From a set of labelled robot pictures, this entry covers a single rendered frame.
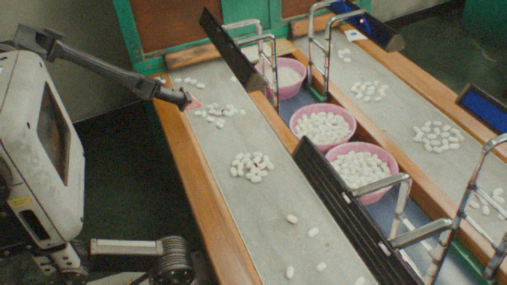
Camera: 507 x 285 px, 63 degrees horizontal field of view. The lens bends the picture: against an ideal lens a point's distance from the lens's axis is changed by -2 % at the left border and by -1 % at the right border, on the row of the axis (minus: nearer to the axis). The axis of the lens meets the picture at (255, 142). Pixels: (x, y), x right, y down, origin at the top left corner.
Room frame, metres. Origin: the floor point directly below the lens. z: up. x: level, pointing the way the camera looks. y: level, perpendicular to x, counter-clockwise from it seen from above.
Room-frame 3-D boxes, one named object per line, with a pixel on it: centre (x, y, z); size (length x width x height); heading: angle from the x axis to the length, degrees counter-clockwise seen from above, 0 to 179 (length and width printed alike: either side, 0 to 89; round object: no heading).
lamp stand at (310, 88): (1.62, -0.39, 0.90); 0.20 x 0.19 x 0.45; 18
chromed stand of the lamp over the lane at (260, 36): (1.50, -0.01, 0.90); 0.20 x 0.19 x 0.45; 18
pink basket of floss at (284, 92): (1.73, -0.15, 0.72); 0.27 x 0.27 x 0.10
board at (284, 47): (1.93, -0.08, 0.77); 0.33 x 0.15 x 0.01; 108
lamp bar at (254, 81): (1.48, 0.07, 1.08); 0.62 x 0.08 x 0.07; 18
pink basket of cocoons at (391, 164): (1.04, -0.37, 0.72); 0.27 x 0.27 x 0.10
